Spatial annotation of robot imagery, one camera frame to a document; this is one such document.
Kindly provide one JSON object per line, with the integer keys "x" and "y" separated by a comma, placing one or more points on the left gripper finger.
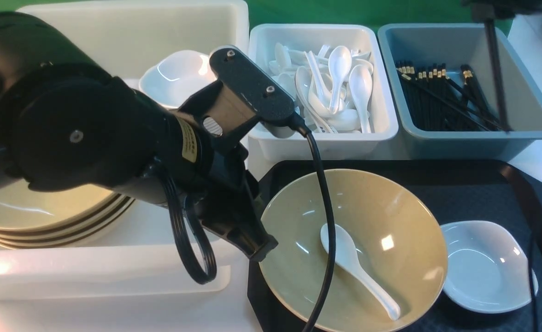
{"x": 248, "y": 235}

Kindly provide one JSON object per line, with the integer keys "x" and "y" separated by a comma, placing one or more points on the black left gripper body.
{"x": 217, "y": 156}

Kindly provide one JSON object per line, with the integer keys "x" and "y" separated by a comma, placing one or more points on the white soup spoon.
{"x": 347, "y": 259}

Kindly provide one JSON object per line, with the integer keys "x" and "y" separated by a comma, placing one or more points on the yellow noodle bowl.
{"x": 396, "y": 244}

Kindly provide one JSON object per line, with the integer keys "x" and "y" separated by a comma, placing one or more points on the white square sauce dish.
{"x": 487, "y": 269}

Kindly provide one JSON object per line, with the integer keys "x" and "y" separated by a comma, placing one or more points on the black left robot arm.
{"x": 66, "y": 122}

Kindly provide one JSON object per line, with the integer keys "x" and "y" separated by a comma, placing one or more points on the large white tub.
{"x": 135, "y": 254}

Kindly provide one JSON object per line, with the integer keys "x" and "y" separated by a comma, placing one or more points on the stack of white dishes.
{"x": 174, "y": 79}

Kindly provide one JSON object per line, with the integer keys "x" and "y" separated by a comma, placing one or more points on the pile of white spoons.
{"x": 330, "y": 101}

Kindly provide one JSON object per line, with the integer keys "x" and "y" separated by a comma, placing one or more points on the white spoon bin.
{"x": 311, "y": 37}

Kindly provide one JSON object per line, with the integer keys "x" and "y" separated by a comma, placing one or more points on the stack of yellow bowls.
{"x": 36, "y": 220}

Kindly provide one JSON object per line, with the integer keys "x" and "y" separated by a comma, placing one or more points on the bundle of black chopsticks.
{"x": 436, "y": 102}

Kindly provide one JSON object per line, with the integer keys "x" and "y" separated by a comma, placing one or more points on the blue-grey chopstick bin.
{"x": 455, "y": 45}

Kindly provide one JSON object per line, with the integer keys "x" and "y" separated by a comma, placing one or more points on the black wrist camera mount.
{"x": 244, "y": 94}

